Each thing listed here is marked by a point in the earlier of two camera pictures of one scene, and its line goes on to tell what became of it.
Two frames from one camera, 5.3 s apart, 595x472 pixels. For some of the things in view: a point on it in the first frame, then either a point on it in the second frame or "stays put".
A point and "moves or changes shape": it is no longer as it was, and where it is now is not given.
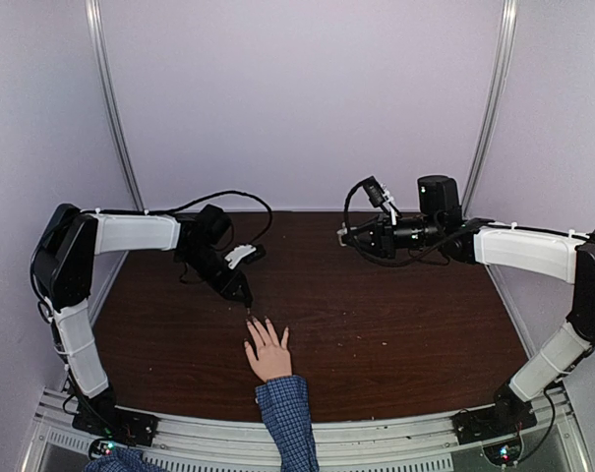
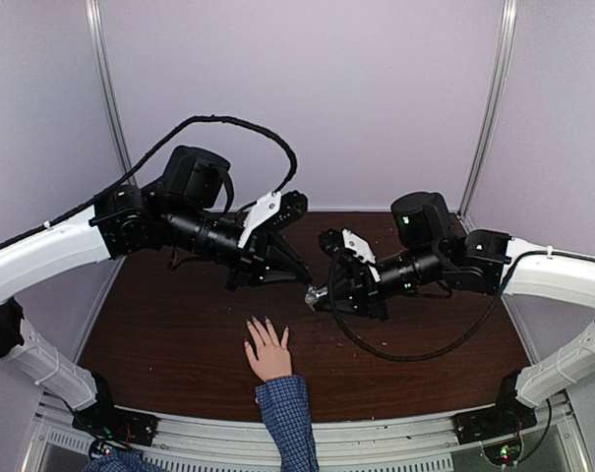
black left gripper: x=227 y=286 -> x=254 y=262
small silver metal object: x=341 y=232 moves or changes shape
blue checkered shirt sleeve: x=285 y=407 stays put
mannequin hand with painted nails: x=272 y=360 stays put
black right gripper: x=384 y=242 -> x=361 y=288
